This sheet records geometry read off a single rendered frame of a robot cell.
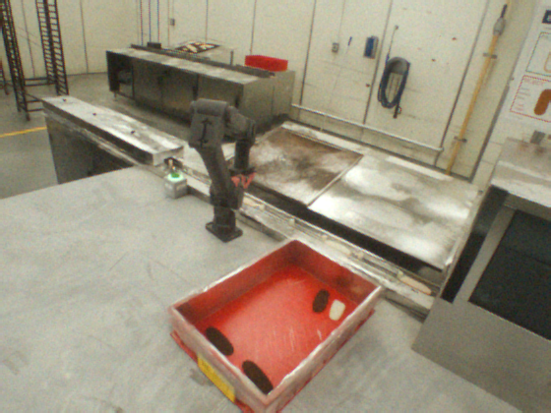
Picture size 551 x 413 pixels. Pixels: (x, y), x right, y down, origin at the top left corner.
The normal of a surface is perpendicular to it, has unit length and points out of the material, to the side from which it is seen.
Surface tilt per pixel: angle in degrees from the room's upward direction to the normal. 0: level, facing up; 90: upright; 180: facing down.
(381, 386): 0
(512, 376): 89
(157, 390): 0
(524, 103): 90
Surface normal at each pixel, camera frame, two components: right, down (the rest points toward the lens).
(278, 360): 0.12, -0.86
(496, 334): -0.59, 0.35
